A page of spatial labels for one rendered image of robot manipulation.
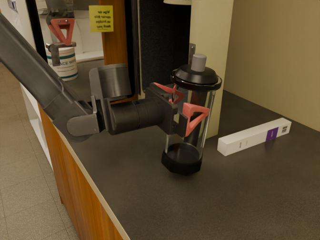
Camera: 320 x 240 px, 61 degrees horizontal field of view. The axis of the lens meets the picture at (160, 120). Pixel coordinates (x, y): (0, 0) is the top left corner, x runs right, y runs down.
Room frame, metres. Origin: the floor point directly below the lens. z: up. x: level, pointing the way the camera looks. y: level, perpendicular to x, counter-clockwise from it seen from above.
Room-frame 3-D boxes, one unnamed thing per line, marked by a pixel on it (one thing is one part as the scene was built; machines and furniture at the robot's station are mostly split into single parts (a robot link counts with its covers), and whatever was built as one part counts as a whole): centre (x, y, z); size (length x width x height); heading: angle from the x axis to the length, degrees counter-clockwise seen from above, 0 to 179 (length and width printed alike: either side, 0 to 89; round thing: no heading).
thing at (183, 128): (0.49, -0.06, 1.14); 0.09 x 0.07 x 0.07; 122
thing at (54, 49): (0.76, 0.30, 1.18); 0.02 x 0.02 x 0.06; 35
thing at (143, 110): (0.48, 0.02, 1.14); 0.10 x 0.07 x 0.07; 32
